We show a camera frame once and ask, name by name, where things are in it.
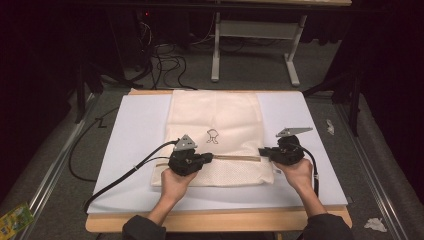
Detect person's left hand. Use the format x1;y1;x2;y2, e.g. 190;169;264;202
160;167;199;205

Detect person's right hand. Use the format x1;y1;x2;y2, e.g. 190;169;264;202
272;157;316;198

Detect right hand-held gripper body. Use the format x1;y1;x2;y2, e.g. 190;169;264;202
270;126;314;166

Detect green printed packet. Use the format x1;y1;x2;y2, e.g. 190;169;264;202
0;201;36;240

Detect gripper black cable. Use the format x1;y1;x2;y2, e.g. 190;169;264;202
82;139;180;213
289;142;321;198

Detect thin black floor cable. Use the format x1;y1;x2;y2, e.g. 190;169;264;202
67;105;120;183

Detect crumpled white paper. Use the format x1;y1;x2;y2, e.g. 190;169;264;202
363;217;389;234

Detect white metal desk frame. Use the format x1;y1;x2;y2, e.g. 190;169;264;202
210;11;308;88

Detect tangle of black floor cables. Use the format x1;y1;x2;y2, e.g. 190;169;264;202
131;19;198;92

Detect wooden table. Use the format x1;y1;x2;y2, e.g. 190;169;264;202
84;87;354;234

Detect cream mesh laundry bag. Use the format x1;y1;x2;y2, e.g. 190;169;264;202
150;89;276;188

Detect metal floor rail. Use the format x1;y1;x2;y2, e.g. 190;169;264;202
18;92;98;240
334;102;410;240

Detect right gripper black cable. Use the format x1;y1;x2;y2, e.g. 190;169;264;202
289;142;321;198

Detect white table mat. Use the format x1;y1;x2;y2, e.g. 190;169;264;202
86;91;349;215

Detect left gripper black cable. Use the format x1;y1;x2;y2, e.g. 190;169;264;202
82;139;180;213

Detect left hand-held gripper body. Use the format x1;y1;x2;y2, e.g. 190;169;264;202
167;134;205;177

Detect black metal stand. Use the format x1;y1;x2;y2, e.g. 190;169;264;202
302;63;364;138
73;56;105;125

